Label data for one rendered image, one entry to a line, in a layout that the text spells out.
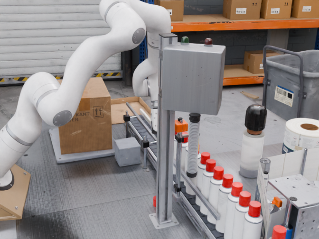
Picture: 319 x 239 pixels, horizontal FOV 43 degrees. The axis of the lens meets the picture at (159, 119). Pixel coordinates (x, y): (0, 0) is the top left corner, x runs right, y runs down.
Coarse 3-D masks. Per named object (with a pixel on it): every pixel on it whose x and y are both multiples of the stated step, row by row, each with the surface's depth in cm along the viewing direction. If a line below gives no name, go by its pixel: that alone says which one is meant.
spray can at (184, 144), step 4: (184, 132) 155; (184, 140) 154; (184, 144) 154; (184, 148) 154; (184, 152) 155; (184, 156) 156; (184, 160) 156; (184, 164) 157; (184, 168) 158; (180, 176) 159; (180, 180) 160
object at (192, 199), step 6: (132, 120) 217; (138, 120) 217; (144, 120) 217; (138, 126) 210; (150, 126) 210; (138, 132) 204; (144, 132) 203; (150, 138) 197; (150, 144) 191; (156, 144) 191; (156, 150) 185; (156, 156) 180; (174, 180) 162; (180, 186) 158; (192, 198) 150; (192, 204) 147; (198, 210) 144; (204, 216) 140; (204, 222) 138; (210, 228) 134; (216, 234) 131; (222, 234) 131
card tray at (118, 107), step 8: (136, 96) 255; (112, 104) 251; (120, 104) 252; (136, 104) 252; (144, 104) 246; (112, 112) 239; (120, 112) 239; (128, 112) 240; (136, 112) 240; (112, 120) 228; (120, 120) 228
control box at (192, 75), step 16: (176, 48) 114; (192, 48) 115; (208, 48) 115; (224, 48) 116; (176, 64) 116; (192, 64) 114; (208, 64) 113; (224, 64) 120; (176, 80) 117; (192, 80) 116; (208, 80) 115; (176, 96) 119; (192, 96) 118; (208, 96) 117; (192, 112) 120; (208, 112) 119
